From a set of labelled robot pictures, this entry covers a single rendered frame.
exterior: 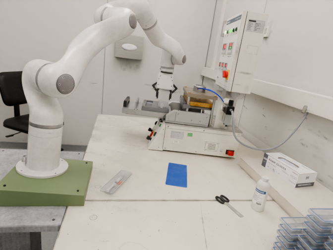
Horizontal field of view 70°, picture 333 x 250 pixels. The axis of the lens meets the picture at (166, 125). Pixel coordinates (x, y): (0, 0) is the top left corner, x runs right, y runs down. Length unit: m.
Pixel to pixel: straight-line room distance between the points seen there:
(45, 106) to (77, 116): 2.02
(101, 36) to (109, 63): 1.82
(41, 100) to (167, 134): 0.70
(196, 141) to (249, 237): 0.67
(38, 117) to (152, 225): 0.56
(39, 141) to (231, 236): 0.76
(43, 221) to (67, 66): 0.52
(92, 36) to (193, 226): 0.80
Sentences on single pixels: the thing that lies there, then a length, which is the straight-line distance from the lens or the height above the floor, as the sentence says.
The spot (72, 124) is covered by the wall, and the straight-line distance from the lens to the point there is 3.04.
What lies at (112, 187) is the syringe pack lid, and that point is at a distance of 1.01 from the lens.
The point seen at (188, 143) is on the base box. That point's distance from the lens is 1.41.
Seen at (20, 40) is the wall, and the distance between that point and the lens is 3.02.
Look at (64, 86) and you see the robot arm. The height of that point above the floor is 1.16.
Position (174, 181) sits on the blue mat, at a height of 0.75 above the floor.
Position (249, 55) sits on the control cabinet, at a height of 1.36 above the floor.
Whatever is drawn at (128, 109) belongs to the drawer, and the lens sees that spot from 1.42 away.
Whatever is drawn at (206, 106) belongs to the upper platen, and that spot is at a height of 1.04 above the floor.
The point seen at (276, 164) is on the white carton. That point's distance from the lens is 1.33.
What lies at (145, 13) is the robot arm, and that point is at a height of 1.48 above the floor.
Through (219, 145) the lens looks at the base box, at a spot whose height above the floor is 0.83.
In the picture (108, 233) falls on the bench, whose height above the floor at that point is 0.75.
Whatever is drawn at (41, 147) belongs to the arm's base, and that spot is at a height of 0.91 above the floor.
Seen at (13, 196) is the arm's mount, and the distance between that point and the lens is 0.97.
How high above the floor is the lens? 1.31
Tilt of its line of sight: 17 degrees down
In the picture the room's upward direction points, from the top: 8 degrees clockwise
